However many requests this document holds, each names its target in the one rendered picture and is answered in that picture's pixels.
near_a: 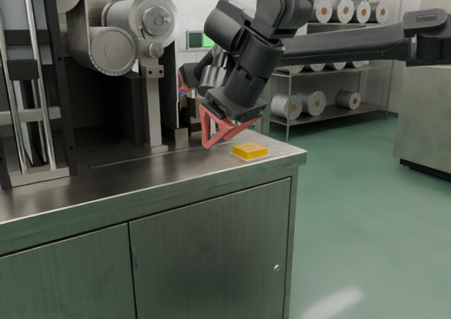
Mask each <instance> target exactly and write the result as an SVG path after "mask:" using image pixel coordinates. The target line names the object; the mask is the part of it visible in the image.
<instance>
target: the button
mask: <svg viewBox="0 0 451 319"><path fill-rule="evenodd" d="M233 153H234V154H236V155H238V156H240V157H242V158H244V159H246V160H249V159H252V158H258V157H261V156H266V155H268V148H267V147H264V146H261V145H259V144H257V143H254V142H249V143H245V144H239V145H234V146H233Z"/></svg>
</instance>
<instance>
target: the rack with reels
mask: <svg viewBox="0 0 451 319"><path fill-rule="evenodd" d="M402 2H403V0H401V1H400V7H399V16H398V22H400V17H401V8H402ZM388 16H389V4H388V3H387V2H386V1H369V0H367V1H355V2H352V0H314V5H313V13H312V16H311V18H310V20H309V21H308V22H307V25H364V28H366V25H389V24H384V23H385V22H386V20H387V18H388ZM398 22H397V23H398ZM394 61H395V60H393V61H392V66H383V65H375V64H365V62H366V61H355V62H335V63H325V64H306V65H296V66H283V67H279V68H276V70H275V71H273V73H272V75H277V76H282V77H289V94H288V93H277V94H276V95H275V96H274V97H273V99H272V101H271V111H272V113H273V114H270V121H272V122H276V123H278V124H282V125H285V126H287V137H286V141H289V126H294V125H298V124H305V123H309V122H316V121H320V120H327V119H331V118H338V117H342V116H349V115H353V114H358V113H364V112H368V111H376V110H380V109H386V112H385V120H387V112H388V108H389V97H390V92H391V82H392V76H393V68H394ZM377 69H391V76H390V82H389V92H388V97H387V106H383V105H376V104H372V103H366V102H361V101H360V94H359V89H360V78H361V71H369V70H377ZM356 71H360V72H359V80H358V91H357V92H352V91H345V90H340V91H339V92H338V93H337V94H336V98H335V102H336V104H333V105H325V104H326V98H325V94H324V93H323V92H322V91H318V90H313V89H306V88H303V89H301V90H299V91H298V93H297V94H296V95H291V79H292V77H305V76H313V75H326V74H334V73H348V72H356Z"/></svg>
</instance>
